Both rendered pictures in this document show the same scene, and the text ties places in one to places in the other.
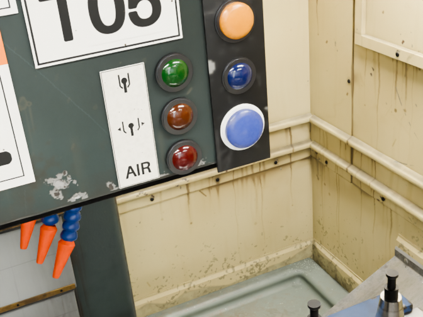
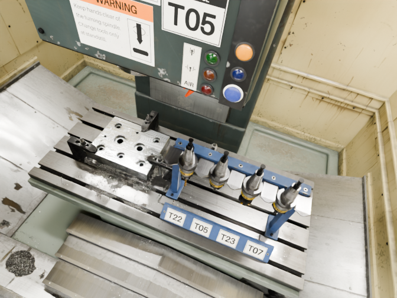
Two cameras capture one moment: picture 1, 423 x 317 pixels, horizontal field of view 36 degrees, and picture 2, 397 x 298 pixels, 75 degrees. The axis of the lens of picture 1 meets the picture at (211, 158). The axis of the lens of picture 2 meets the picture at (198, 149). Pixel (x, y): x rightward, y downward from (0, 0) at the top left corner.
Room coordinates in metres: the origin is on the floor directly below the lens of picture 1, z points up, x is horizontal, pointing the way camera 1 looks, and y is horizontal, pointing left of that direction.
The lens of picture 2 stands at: (0.12, -0.20, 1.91)
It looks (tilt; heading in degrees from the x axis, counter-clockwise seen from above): 52 degrees down; 35
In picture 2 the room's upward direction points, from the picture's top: 10 degrees clockwise
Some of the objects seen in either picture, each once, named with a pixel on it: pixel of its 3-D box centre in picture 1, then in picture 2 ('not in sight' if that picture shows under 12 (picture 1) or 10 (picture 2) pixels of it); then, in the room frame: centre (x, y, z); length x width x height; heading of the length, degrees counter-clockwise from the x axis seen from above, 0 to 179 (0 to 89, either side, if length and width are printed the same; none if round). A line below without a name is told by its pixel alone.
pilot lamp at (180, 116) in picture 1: (179, 116); (208, 75); (0.42, 0.02, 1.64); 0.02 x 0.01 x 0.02; 112
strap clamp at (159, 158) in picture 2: not in sight; (161, 165); (0.53, 0.27, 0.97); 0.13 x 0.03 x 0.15; 112
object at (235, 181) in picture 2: not in sight; (235, 180); (0.56, -0.05, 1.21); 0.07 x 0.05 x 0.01; 22
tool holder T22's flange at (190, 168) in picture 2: not in sight; (188, 162); (0.50, 0.10, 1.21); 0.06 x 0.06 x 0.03
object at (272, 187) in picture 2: not in sight; (269, 193); (0.60, -0.15, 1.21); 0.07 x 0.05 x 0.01; 22
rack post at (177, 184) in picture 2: not in sight; (177, 170); (0.53, 0.17, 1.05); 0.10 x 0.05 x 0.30; 22
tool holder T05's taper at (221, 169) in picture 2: not in sight; (221, 166); (0.54, 0.00, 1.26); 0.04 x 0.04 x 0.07
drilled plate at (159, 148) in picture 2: not in sight; (130, 146); (0.50, 0.45, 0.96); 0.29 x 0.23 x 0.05; 112
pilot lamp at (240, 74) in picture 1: (239, 75); (238, 74); (0.44, -0.03, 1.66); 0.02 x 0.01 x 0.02; 112
